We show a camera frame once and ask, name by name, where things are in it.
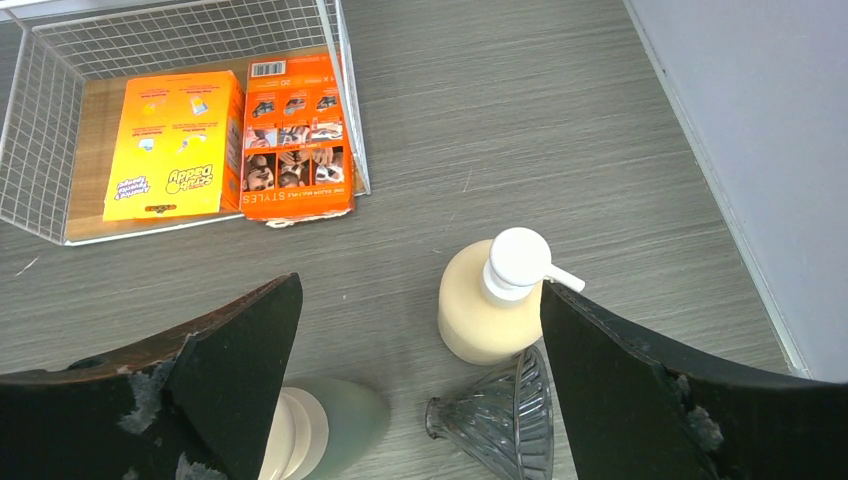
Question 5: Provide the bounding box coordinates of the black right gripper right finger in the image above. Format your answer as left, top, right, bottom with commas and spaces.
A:
540, 282, 847, 479

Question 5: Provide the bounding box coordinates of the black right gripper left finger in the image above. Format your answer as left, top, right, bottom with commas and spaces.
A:
1, 273, 303, 479

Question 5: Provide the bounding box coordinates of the dark transparent dripper cone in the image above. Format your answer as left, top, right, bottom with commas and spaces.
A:
425, 346, 554, 479

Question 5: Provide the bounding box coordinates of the green soap pump bottle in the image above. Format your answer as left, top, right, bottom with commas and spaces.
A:
259, 378, 391, 479

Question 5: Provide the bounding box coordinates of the cream lotion pump bottle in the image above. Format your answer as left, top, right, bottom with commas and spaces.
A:
437, 227, 586, 365

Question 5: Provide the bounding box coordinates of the orange printed snack box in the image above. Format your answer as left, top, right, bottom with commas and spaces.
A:
239, 52, 355, 224

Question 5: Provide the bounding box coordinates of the white wire wooden shelf rack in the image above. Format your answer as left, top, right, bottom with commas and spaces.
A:
1, 1, 371, 246

